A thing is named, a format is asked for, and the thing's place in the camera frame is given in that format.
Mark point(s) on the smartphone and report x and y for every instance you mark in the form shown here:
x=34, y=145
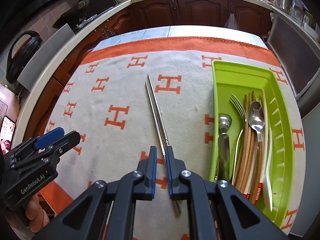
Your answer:
x=7, y=132

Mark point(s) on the white ceramic spoon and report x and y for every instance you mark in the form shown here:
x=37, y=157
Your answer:
x=267, y=189

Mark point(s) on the dark-handled steel ladle spoon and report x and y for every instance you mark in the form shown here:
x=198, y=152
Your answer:
x=223, y=165

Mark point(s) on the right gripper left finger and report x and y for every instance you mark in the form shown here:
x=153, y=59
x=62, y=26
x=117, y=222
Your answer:
x=146, y=186

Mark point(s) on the black stove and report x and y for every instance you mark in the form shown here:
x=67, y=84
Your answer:
x=82, y=12

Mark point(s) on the green plastic utensil tray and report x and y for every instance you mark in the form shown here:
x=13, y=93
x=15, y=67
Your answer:
x=240, y=79

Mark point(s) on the wooden-handled small spoon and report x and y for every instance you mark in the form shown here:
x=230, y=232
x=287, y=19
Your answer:
x=257, y=123

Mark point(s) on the white plastic bag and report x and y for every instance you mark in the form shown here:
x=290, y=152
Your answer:
x=231, y=23

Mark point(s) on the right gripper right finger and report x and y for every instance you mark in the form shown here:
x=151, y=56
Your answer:
x=176, y=190

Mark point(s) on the steel fork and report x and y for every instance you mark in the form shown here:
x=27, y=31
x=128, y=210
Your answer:
x=238, y=131

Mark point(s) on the left hand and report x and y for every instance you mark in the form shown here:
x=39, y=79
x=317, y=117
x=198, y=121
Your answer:
x=36, y=214

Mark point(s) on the grey metal cabinet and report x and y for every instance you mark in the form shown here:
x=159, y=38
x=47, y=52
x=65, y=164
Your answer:
x=298, y=54

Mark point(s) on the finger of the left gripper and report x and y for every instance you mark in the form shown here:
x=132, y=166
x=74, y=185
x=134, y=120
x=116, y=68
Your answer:
x=54, y=152
x=31, y=145

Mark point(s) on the beige orange H-pattern cloth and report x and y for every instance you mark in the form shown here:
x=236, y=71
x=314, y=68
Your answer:
x=106, y=101

